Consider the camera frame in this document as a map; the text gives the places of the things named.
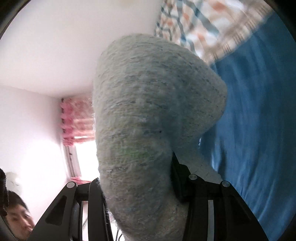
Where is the cream white knitted sweater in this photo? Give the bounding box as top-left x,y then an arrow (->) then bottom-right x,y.
93,34 -> 227,240

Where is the person's face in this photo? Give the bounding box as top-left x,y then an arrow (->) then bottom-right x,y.
6,191 -> 35,240

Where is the pink floral curtain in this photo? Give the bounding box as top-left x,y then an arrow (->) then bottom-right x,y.
60,94 -> 95,184

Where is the blue striped plaid bedsheet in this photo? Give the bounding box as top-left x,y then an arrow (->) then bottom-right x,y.
154,1 -> 295,240

